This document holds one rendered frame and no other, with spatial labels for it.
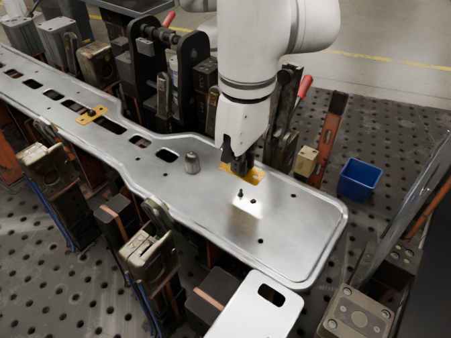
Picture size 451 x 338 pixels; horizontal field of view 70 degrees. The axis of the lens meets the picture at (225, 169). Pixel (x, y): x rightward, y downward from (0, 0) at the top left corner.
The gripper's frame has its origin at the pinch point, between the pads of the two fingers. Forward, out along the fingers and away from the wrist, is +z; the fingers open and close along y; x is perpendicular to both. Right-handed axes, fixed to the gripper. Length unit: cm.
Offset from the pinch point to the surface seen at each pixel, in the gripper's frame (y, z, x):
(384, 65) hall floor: -282, 110, -19
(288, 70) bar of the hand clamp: -13.5, -12.2, 0.5
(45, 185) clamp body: 20.7, 12.5, -38.0
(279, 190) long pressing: -5.7, 9.6, 5.9
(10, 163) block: 16, 31, -76
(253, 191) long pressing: -2.3, 9.6, 1.6
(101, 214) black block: 19.3, 10.7, -20.2
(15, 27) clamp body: -14, 4, -102
